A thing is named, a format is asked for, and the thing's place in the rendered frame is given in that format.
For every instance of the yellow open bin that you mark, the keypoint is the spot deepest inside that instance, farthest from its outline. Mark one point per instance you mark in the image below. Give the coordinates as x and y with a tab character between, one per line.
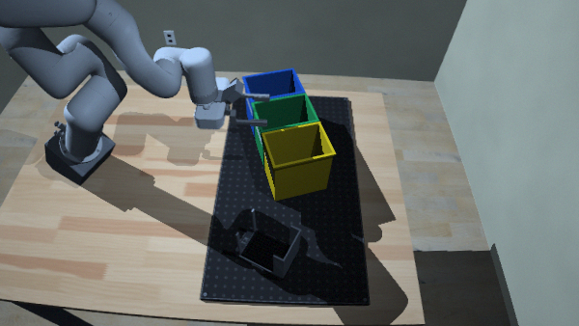
301	158

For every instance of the blue bin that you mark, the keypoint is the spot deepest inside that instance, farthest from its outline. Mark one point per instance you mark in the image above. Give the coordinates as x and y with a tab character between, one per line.
280	83

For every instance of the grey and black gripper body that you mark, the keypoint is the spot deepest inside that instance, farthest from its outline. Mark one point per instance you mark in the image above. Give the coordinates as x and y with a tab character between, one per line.
211	116

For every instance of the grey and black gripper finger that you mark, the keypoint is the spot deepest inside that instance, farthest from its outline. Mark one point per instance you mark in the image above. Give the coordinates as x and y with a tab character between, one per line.
234	120
257	97

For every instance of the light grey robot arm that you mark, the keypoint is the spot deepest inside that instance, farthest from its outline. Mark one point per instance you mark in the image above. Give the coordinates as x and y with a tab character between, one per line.
60	70

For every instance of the green bin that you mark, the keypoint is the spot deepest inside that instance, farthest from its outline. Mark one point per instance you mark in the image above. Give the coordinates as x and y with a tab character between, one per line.
280	113

